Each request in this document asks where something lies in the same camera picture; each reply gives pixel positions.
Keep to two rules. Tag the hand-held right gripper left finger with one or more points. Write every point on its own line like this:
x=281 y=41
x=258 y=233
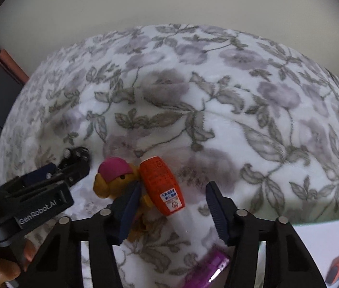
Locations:
x=130 y=211

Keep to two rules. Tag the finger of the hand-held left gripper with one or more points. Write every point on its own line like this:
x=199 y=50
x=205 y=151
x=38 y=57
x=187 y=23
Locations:
x=40 y=173
x=76 y=162

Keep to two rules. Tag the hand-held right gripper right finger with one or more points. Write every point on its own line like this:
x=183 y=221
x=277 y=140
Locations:
x=217 y=213

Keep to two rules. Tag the toy dog figure pink cap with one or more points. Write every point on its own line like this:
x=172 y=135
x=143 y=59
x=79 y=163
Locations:
x=114 y=169

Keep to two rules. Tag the orange small bottle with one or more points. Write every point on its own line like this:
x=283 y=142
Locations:
x=160 y=183

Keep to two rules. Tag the white tray teal rim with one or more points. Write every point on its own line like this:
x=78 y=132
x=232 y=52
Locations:
x=313 y=246

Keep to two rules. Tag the purple plastic toy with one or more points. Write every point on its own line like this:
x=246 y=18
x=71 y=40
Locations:
x=199 y=276

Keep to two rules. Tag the wooden furniture edge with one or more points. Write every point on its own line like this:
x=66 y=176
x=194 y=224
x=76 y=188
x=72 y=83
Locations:
x=10 y=63

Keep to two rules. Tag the floral blanket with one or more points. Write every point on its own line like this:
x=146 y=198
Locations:
x=217 y=96

